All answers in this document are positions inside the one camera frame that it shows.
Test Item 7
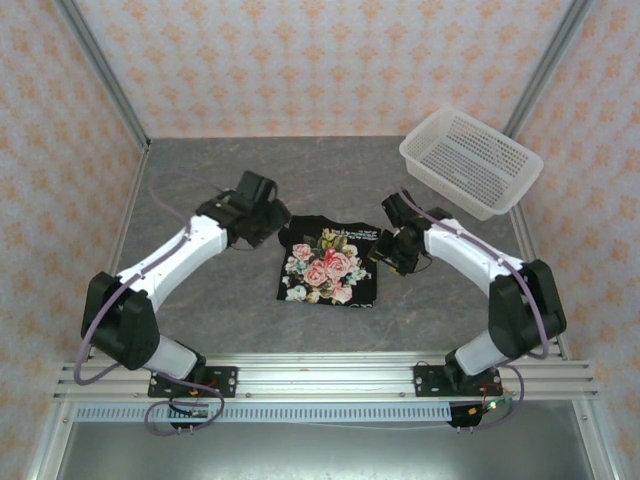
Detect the black floral print t-shirt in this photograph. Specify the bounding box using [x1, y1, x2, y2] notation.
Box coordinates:
[276, 213, 384, 309]

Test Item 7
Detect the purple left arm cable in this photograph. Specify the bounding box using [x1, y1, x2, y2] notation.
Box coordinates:
[73, 170, 236, 388]

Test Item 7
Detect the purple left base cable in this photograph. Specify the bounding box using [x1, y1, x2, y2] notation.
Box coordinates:
[143, 387, 227, 437]

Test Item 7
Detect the white slotted cable duct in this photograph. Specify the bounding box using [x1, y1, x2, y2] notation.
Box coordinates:
[72, 403, 454, 424]

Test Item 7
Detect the aluminium frame leg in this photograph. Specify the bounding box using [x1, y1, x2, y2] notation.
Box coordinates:
[572, 399, 627, 480]
[24, 401, 77, 480]

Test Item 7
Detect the small circuit board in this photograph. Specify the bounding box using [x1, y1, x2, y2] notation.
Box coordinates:
[169, 405, 212, 420]
[467, 394, 515, 417]

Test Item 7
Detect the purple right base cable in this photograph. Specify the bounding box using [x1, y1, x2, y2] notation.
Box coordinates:
[455, 363, 526, 435]

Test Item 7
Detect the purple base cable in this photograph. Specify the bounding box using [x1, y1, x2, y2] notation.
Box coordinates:
[143, 387, 227, 437]
[455, 363, 526, 435]

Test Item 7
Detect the aluminium slotted base beam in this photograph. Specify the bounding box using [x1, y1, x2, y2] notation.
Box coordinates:
[52, 352, 599, 402]

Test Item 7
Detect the grey metal lower shelf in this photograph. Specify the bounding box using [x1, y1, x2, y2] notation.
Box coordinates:
[54, 421, 599, 480]

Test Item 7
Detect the aluminium frame post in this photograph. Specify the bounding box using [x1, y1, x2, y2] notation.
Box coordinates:
[52, 0, 152, 152]
[501, 0, 595, 140]

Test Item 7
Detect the white perforated plastic basket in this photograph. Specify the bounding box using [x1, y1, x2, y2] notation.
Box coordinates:
[398, 104, 545, 223]

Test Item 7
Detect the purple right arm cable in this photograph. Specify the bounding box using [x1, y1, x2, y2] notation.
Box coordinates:
[397, 185, 551, 361]

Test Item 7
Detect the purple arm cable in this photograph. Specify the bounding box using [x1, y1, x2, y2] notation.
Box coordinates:
[73, 170, 236, 388]
[397, 185, 551, 361]

